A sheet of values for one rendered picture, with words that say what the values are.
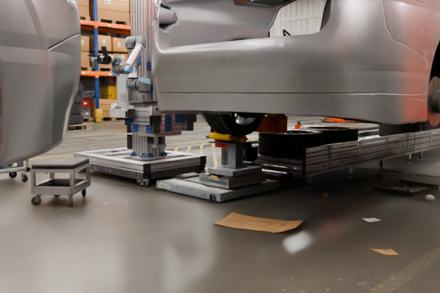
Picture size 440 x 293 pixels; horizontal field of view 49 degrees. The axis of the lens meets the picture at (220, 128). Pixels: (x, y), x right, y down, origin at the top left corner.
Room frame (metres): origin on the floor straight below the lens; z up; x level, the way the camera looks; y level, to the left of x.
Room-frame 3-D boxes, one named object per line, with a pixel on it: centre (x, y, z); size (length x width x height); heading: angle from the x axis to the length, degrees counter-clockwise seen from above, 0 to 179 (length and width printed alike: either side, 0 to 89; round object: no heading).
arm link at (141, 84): (4.85, 0.76, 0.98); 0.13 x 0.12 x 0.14; 61
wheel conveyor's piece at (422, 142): (6.90, -2.55, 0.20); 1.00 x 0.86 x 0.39; 136
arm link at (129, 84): (4.91, 0.87, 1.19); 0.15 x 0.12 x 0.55; 61
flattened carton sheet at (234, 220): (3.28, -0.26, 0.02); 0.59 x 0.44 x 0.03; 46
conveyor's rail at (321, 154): (5.37, -1.63, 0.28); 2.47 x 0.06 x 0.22; 136
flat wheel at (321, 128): (5.51, -1.23, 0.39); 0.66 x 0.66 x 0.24
